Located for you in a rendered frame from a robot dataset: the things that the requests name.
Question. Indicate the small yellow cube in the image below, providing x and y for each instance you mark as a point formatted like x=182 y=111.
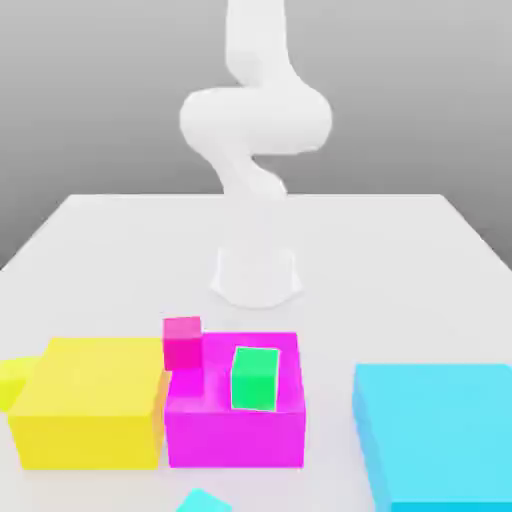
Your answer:
x=12 y=380

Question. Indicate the small cyan cube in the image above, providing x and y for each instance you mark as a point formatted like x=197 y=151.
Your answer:
x=202 y=502

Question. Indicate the large cyan box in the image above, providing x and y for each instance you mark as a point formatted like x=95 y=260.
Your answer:
x=436 y=436

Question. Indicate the small pink cube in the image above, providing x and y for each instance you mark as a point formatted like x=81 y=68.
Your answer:
x=182 y=346

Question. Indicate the small green cube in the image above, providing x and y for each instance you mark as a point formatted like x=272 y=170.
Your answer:
x=254 y=384

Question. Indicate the large magenta box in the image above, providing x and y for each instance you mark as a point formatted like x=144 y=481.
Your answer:
x=236 y=438

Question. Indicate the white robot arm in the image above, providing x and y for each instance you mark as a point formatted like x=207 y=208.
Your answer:
x=256 y=116

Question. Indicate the large yellow box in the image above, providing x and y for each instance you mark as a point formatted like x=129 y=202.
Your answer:
x=92 y=400

